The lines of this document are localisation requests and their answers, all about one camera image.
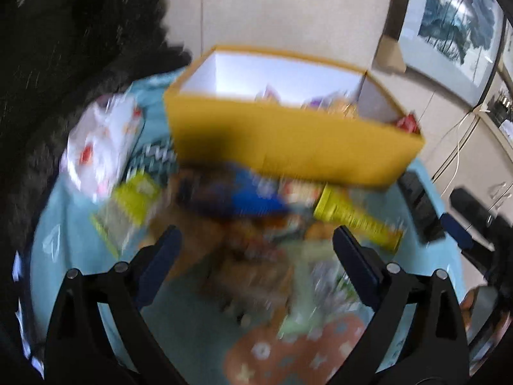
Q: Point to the yellow cardboard box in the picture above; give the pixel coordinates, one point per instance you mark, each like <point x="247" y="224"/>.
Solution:
<point x="285" y="114"/>

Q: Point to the framed lotus painting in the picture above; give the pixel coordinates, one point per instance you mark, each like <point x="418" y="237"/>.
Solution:
<point x="454" y="43"/>

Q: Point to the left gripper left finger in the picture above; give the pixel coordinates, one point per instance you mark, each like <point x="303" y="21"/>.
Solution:
<point x="129" y="287"/>

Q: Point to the white floral tissue pack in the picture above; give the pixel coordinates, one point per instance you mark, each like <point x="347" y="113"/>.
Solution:
<point x="99" y="145"/>

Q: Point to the person's right hand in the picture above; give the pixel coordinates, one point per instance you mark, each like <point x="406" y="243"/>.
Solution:
<point x="486" y="318"/>

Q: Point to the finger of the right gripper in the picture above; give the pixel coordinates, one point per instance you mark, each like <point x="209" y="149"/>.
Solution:
<point x="469" y="207"/>
<point x="456" y="231"/>

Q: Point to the light blue table cloth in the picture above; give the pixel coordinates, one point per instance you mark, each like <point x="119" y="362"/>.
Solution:
<point x="205" y="346"/>

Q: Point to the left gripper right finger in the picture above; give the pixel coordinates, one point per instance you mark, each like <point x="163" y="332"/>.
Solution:
<point x="388" y="291"/>

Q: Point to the black smartphone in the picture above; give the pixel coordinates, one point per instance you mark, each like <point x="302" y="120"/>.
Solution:
<point x="421" y="209"/>

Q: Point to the long yellow rice cracker pack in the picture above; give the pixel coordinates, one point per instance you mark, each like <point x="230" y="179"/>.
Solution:
<point x="335" y="206"/>

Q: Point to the dark carved wooden chair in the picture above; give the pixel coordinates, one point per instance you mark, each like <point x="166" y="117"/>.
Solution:
<point x="56" y="57"/>

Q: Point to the green white snack pack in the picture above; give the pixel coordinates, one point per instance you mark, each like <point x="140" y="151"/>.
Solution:
<point x="128" y="210"/>

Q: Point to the blue snack wrapper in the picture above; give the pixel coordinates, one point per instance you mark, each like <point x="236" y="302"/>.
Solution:
<point x="229" y="191"/>

